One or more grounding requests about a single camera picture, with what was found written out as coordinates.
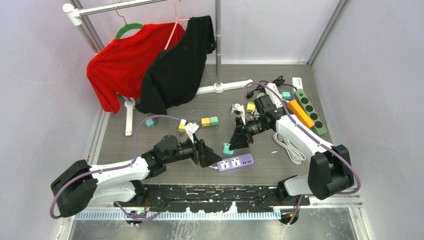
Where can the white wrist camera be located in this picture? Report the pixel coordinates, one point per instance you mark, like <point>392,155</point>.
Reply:
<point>190,129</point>
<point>238,110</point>

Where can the yellow plug adapter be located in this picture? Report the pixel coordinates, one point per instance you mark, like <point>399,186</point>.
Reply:
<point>250,107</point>

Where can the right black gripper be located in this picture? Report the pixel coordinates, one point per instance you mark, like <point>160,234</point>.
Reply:
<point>238,139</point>

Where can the purple power strip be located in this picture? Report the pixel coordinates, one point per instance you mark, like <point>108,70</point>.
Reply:
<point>235,162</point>

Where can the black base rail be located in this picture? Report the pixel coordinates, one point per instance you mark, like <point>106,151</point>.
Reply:
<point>211,198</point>

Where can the black t-shirt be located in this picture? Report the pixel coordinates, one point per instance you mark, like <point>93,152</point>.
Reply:
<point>174,77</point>

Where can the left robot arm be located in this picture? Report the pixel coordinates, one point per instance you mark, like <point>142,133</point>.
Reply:
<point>82,185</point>

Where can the teal plug adapter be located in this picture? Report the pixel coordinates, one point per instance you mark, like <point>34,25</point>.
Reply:
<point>286,95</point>

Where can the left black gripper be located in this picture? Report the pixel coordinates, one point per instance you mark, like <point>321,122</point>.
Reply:
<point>202,154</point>

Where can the white clothes rack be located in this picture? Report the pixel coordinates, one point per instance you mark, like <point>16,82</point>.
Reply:
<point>79,18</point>

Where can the white power strip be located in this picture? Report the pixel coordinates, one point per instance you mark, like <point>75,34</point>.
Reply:
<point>274,94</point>
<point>297,83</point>

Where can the pink clothes hanger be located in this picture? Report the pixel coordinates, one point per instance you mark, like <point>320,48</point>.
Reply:
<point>177,20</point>

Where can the green clothes hanger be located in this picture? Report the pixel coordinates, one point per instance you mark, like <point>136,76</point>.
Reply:
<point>127,26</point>

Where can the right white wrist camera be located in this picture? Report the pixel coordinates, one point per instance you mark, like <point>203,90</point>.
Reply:
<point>238,110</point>

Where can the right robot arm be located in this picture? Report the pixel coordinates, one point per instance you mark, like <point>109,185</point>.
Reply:
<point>329,170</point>

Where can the green power strip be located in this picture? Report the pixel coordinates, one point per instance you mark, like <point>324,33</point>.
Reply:
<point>304,101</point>

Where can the red t-shirt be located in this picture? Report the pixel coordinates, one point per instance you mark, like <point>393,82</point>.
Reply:
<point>120,67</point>

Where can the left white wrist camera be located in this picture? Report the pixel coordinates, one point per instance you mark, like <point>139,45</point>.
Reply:
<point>190,129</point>

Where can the orange power strip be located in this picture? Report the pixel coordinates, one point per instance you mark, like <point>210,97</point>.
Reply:
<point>295,107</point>

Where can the green adapter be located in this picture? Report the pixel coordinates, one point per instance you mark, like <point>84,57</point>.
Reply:
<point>214,122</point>

